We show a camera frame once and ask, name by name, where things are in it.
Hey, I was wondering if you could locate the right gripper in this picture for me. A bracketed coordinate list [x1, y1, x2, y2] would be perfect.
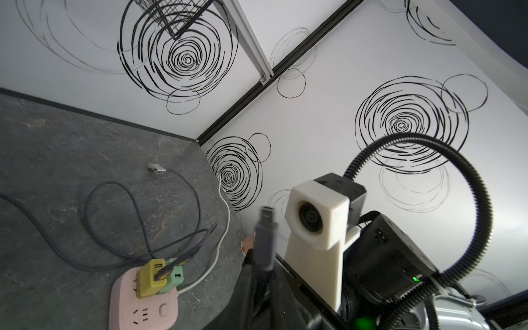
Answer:
[339, 212, 437, 329]

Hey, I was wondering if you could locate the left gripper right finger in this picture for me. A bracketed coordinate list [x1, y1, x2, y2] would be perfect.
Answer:
[269, 265, 322, 330]

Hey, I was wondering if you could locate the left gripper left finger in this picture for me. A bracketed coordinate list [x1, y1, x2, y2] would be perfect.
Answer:
[203, 255, 257, 330]

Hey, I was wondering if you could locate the green charger plug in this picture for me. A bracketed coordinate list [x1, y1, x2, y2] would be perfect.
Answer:
[158, 264, 184, 294]

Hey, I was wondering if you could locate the yellow plug grey cable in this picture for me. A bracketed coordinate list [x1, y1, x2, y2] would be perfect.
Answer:
[0, 191, 279, 283]

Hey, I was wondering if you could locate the yellow charger plug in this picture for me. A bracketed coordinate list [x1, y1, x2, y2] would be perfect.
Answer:
[136, 258, 167, 299]

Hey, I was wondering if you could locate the pink power strip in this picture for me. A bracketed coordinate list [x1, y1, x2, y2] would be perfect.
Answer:
[108, 267, 179, 330]

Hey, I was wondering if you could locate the green plug grey cable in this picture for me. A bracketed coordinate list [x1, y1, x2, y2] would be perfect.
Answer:
[83, 170, 203, 261]

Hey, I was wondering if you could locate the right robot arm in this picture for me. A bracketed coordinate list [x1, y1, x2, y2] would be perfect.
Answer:
[356, 133, 527, 303]

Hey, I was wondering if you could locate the white lid jar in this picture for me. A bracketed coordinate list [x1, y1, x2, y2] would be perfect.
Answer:
[241, 235, 255, 256]

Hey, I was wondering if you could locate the white power strip cord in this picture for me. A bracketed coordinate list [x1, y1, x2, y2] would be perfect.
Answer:
[177, 175, 232, 296]

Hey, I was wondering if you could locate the aluminium wall rail back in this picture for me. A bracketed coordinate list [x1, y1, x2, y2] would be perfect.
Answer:
[221, 0, 274, 85]

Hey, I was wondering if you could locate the black wire basket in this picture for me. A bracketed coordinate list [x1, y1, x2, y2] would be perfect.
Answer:
[134, 1, 214, 40]

